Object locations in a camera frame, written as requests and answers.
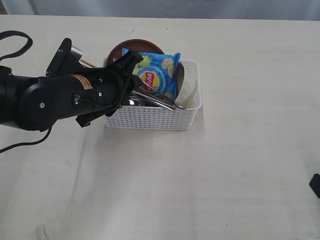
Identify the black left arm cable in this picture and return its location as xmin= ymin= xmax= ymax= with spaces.
xmin=0 ymin=30 xmax=53 ymax=154

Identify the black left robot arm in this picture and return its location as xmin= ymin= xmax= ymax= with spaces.
xmin=0 ymin=50 xmax=143 ymax=132

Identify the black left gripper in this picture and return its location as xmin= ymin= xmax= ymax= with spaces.
xmin=67 ymin=49 xmax=144 ymax=128

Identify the brown round plate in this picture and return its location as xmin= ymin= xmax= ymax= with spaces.
xmin=103 ymin=39 xmax=164 ymax=67

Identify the upper wooden chopstick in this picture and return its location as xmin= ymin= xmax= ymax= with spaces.
xmin=79 ymin=58 xmax=97 ymax=68

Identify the white perforated plastic basket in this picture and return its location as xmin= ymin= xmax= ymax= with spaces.
xmin=105 ymin=59 xmax=202 ymax=132

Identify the blue Lays chips bag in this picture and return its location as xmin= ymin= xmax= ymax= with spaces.
xmin=132 ymin=52 xmax=181 ymax=101

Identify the silver table knife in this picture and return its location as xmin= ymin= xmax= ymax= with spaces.
xmin=131 ymin=90 xmax=176 ymax=111

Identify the black object at right edge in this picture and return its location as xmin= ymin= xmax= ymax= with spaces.
xmin=309 ymin=173 xmax=320 ymax=199

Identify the silver fork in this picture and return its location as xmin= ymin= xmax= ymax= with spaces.
xmin=142 ymin=80 xmax=186 ymax=109

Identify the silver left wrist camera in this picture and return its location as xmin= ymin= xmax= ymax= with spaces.
xmin=46 ymin=38 xmax=83 ymax=77

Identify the dark brown wooden spoon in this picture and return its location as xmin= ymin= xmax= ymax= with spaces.
xmin=132 ymin=88 xmax=175 ymax=106

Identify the speckled white ceramic bowl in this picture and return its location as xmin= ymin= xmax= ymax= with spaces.
xmin=174 ymin=59 xmax=198 ymax=108

